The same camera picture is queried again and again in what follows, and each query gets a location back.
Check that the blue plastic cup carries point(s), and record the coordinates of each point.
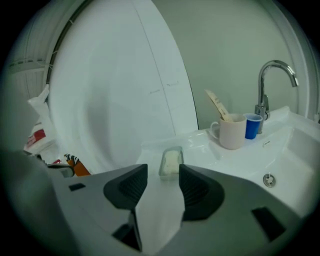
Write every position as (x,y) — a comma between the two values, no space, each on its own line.
(252,127)

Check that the pale pink mug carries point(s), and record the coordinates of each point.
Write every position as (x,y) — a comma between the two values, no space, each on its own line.
(232,135)

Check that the chrome faucet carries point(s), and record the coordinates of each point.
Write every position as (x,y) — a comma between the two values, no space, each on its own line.
(262,100)

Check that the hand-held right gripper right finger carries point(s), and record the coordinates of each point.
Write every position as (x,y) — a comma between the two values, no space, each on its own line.
(225,212)

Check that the white sink basin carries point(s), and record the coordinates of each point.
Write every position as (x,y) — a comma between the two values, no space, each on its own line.
(250,155)

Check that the clear soap dish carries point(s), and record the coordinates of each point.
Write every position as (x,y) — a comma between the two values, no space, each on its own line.
(172,177)

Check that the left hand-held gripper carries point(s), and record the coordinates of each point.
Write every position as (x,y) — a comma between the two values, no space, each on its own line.
(80,168)

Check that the metal sink drain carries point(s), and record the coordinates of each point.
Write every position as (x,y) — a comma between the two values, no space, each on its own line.
(269,180)

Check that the beige tube in mug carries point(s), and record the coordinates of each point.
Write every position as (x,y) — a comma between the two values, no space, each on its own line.
(218,103)

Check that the white plastic bag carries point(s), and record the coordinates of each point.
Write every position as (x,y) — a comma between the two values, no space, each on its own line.
(40,130)

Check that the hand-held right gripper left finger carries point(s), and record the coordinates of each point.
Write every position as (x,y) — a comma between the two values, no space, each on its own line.
(100,200)

